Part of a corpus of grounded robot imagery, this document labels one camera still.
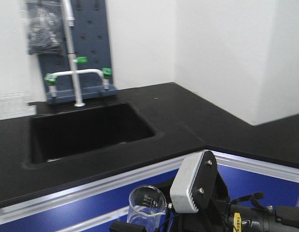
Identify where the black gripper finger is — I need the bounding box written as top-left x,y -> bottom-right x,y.
109,221 -> 146,232

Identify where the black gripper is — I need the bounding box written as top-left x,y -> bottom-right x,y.
161,169 -> 231,232

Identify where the clear glass beaker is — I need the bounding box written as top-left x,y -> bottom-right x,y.
127,185 -> 166,232

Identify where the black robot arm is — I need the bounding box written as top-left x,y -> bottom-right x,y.
109,170 -> 299,232

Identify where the blue cabinet front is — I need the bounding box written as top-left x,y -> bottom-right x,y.
0,152 -> 299,232

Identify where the black lab sink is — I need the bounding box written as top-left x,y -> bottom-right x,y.
30,102 -> 155,164

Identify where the white lab faucet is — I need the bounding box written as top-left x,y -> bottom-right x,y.
44,0 -> 118,107

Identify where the blue-grey pegboard drying rack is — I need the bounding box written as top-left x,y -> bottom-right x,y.
34,0 -> 114,102

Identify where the plastic bag on pegboard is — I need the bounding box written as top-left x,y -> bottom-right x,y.
26,0 -> 65,55

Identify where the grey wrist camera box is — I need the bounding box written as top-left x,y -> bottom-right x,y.
170,150 -> 218,214

